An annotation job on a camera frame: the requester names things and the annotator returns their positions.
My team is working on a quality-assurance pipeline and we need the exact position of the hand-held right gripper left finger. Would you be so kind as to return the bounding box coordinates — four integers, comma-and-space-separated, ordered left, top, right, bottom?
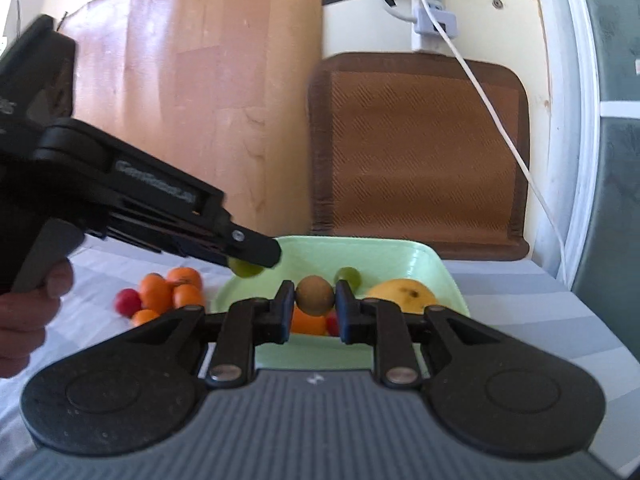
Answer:
127, 280, 297, 388

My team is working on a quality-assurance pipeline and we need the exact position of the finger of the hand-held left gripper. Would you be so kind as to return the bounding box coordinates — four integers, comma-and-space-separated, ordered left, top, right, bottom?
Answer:
175, 210, 282, 269

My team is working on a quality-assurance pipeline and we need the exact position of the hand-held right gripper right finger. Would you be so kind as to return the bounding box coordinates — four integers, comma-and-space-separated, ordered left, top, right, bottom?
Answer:
334, 280, 506, 388

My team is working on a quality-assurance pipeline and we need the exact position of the green grape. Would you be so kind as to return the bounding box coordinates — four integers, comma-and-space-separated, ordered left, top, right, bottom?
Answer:
229, 257, 264, 280

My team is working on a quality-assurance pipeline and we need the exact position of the brown round fruit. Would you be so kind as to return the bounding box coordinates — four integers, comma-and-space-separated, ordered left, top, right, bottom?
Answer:
296, 275, 335, 317

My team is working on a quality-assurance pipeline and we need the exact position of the light green plastic basin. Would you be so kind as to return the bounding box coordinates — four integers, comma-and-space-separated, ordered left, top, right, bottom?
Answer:
207, 235, 471, 382

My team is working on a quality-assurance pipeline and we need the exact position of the person's left hand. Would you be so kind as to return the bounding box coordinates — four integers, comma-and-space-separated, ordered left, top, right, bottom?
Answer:
0, 259, 76, 381

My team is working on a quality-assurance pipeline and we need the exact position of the green lime in bowl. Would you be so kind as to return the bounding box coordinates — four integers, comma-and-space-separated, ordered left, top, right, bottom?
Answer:
334, 266, 362, 291

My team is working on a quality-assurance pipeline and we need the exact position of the large yellow fruit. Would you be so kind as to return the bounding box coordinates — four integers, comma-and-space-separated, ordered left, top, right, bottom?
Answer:
364, 279, 439, 314

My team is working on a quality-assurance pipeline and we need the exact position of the wooden board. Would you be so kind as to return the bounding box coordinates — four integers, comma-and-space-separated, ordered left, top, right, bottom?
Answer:
59, 0, 324, 242

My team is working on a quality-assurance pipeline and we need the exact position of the brown woven mat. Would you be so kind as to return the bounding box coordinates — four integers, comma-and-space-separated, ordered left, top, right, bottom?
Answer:
306, 52, 531, 262

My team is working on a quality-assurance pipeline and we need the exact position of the frosted glass door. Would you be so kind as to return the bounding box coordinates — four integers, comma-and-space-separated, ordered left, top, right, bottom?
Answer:
569, 0, 640, 343

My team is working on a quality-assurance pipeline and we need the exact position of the white power strip with cable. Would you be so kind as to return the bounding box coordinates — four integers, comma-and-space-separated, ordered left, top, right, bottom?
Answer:
416, 0, 569, 287

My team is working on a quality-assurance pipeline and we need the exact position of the white door frame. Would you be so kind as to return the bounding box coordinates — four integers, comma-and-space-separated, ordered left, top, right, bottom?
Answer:
529, 0, 602, 288

